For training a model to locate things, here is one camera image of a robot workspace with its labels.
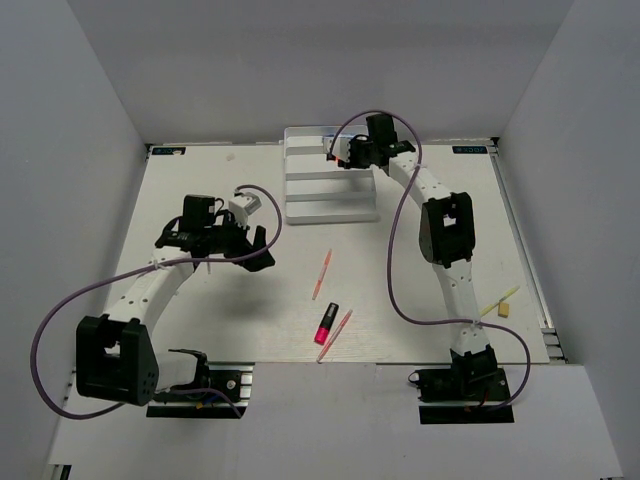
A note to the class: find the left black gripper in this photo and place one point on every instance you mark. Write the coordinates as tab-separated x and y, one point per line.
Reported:
245	247

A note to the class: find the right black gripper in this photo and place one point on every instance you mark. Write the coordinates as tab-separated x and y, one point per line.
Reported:
352	164

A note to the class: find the pink black highlighter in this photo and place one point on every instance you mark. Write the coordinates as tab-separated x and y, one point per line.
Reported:
326	323

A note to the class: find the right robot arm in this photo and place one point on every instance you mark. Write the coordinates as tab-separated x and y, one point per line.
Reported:
446	239

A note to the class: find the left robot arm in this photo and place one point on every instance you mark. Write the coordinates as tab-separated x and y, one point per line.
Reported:
115	357

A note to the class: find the upper pink pen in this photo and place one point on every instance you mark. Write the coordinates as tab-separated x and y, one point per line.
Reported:
322	274

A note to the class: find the pink pen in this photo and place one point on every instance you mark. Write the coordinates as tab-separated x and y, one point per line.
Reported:
334	336
322	274

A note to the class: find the white tiered organizer tray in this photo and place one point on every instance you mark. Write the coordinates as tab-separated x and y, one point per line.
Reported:
316	190

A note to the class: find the right blue table label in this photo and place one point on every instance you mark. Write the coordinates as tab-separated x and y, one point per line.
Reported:
469	149

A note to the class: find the blue table label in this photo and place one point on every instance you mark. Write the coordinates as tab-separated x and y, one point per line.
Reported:
167	151
469	149

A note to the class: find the lower pink pen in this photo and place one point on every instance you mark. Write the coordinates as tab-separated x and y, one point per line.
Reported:
334	336

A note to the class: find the left blue table label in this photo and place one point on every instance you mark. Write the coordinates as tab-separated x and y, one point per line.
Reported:
167	151

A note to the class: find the yellow pen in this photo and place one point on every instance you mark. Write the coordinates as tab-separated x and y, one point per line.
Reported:
503	299

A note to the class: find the tan eraser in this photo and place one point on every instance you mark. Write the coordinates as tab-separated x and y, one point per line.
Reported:
503	310

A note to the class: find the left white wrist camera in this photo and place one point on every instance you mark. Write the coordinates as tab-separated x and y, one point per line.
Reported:
242	206

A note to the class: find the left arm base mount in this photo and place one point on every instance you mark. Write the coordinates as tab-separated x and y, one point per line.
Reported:
225	395

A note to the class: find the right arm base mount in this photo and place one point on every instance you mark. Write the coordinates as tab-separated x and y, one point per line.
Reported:
442	402

